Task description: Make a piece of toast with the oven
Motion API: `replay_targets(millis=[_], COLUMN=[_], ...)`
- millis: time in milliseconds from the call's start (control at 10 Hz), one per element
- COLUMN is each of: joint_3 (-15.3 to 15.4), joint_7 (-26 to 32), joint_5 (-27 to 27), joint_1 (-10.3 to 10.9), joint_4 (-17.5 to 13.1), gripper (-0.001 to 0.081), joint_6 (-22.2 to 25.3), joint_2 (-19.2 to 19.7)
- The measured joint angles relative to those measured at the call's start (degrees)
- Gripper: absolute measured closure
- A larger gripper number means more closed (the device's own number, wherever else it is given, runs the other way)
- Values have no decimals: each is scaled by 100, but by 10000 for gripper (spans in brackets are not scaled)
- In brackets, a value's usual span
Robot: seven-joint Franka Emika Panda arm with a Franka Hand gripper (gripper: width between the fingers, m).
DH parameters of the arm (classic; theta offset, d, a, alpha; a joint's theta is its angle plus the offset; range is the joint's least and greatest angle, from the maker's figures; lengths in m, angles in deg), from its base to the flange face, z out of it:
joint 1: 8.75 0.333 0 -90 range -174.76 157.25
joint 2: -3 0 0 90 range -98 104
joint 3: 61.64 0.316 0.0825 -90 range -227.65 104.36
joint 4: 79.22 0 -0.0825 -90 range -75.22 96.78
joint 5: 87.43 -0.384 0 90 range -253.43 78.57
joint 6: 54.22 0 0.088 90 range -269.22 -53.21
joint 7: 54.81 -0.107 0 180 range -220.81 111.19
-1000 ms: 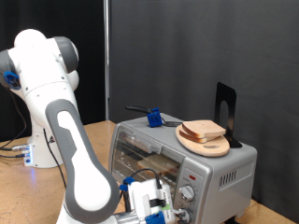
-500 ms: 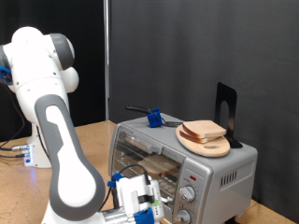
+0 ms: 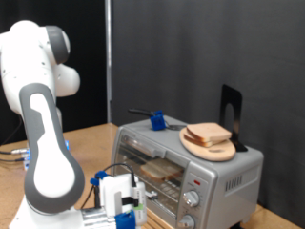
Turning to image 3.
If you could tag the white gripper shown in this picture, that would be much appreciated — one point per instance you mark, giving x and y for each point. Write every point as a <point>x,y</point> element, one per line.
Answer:
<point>119,184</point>

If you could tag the glass toaster oven door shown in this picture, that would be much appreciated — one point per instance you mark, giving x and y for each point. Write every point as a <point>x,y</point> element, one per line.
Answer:
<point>165,191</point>

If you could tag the white bread slice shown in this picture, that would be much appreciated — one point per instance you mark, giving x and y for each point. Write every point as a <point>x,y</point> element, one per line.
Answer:
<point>162,170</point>
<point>208,131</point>
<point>197,142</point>

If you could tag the metal spatula with blue block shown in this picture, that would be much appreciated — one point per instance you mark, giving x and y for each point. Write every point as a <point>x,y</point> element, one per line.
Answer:
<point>158,122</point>

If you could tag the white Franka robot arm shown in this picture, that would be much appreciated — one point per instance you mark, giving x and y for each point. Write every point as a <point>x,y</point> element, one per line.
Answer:
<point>47,152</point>

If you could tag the wooden box under oven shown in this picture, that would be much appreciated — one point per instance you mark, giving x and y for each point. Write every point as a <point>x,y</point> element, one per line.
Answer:
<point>155,222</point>

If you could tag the silver oven knob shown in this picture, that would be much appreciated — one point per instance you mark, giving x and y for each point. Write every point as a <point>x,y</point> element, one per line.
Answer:
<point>191,198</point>
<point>187,222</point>

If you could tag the silver toaster oven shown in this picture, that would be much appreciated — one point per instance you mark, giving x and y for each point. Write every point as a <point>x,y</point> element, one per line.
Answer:
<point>222,178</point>

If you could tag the round wooden cutting board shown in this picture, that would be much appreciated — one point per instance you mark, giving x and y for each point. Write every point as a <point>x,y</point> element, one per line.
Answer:
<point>219,153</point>

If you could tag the black metal bookend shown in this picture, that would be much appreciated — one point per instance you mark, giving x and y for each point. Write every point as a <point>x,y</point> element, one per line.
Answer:
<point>236,98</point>

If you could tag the metal pole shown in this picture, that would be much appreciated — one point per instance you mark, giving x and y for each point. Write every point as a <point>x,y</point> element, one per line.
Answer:
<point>109,63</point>

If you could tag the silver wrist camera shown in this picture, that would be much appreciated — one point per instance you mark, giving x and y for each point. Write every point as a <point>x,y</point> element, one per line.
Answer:
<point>139,198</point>

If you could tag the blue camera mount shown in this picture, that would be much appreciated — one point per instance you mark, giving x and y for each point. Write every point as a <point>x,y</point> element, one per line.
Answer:
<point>125,220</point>

